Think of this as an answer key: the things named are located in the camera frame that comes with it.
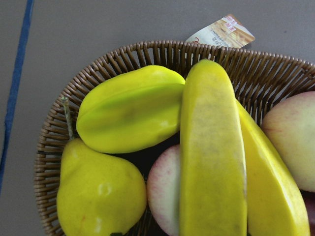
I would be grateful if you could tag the yellow banana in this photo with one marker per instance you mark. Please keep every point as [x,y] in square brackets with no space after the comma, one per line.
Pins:
[213,188]
[275,204]

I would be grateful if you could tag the paper tag on basket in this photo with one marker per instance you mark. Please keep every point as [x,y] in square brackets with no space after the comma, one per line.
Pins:
[225,32]

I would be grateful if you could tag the pink yellow apple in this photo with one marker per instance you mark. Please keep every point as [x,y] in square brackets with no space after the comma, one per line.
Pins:
[290,126]

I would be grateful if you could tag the brown wicker basket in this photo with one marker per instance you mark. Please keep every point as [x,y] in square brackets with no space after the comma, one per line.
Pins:
[260,79]

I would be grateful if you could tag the yellow starfruit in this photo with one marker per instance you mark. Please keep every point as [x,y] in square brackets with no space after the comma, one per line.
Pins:
[132,111]

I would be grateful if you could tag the dark red plum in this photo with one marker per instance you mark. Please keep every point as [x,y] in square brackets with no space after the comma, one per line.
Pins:
[309,199]

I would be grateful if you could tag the yellow pear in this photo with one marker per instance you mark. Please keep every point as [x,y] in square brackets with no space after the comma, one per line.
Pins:
[99,194]

